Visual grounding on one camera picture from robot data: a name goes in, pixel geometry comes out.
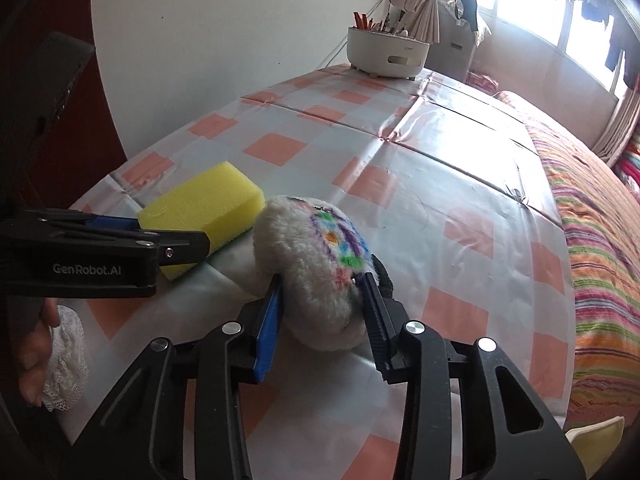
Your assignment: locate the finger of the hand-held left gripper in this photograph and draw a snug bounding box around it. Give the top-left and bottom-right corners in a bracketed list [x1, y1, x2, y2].
[37, 209, 145, 234]
[132, 230, 211, 269]

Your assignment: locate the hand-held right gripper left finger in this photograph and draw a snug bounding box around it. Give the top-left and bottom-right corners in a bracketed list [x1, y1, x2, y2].
[70, 275, 286, 480]

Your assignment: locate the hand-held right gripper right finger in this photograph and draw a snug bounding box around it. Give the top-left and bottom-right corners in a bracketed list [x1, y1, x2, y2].
[357, 271, 587, 480]

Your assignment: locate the yellow sponge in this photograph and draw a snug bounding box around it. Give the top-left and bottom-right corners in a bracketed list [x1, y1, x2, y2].
[137, 161, 266, 281]

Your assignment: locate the white fluffy plush item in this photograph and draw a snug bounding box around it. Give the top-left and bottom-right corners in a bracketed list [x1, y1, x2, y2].
[251, 195, 396, 352]

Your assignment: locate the cream plastic bin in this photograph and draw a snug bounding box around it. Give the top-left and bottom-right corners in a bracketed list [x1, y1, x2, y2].
[565, 416, 626, 478]

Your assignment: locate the person's left hand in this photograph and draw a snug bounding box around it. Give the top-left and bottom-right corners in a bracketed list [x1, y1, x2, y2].
[17, 298, 61, 407]

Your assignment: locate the white lace cuff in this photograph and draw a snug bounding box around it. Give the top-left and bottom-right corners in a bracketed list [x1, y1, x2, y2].
[42, 305, 90, 413]

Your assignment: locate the dark wooden door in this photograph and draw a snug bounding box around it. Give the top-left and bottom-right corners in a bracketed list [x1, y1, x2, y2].
[0, 0, 128, 211]

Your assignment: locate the striped bed blanket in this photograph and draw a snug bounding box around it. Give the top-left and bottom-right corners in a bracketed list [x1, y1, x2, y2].
[492, 91, 640, 433]

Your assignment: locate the pink stool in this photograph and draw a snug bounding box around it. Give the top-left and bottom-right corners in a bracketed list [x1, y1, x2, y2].
[465, 71, 501, 96]

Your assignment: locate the white utensil holder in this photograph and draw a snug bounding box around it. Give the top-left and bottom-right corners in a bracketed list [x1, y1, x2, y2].
[347, 26, 431, 80]

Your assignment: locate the grey appliance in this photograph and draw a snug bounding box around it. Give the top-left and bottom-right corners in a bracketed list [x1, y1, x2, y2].
[425, 0, 481, 83]

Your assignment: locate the bundle of red chopsticks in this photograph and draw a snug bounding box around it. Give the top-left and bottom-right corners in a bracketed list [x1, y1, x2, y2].
[351, 10, 383, 31]

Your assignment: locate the stack of folded quilts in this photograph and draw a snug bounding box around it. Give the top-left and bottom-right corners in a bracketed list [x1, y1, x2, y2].
[612, 130, 640, 196]

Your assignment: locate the beige striped curtain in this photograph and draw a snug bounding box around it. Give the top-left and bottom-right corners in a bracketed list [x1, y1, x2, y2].
[592, 80, 640, 166]

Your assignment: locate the tied beige curtain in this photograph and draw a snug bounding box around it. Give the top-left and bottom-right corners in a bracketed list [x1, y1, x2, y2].
[390, 0, 441, 43]

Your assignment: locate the window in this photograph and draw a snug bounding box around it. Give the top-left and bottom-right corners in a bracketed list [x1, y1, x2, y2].
[470, 0, 640, 96]

